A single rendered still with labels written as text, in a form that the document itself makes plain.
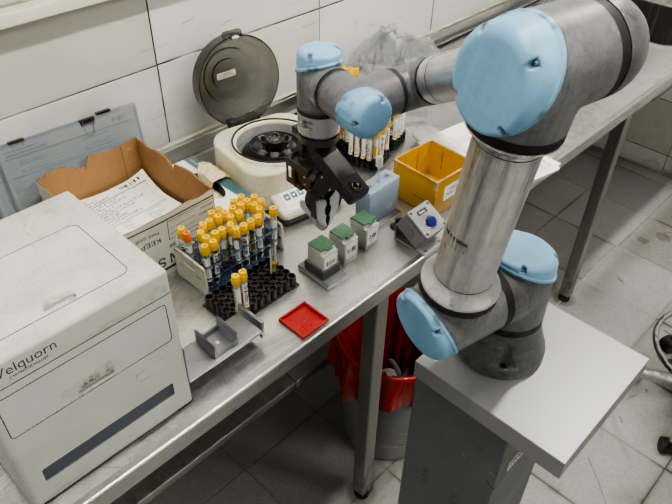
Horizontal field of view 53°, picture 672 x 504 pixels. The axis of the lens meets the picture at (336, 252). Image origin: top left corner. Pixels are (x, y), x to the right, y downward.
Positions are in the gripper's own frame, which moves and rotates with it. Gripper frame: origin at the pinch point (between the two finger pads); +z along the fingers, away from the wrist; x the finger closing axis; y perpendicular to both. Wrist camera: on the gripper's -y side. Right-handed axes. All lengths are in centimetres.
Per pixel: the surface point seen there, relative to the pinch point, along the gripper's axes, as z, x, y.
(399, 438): 87, -24, -7
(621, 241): 101, -175, -3
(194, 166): 6.1, 1.3, 42.5
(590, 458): 100, -68, -48
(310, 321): 12.5, 11.3, -7.7
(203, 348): 8.6, 31.6, -2.3
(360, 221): 6.1, -11.8, 1.8
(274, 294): 11.2, 12.3, 1.6
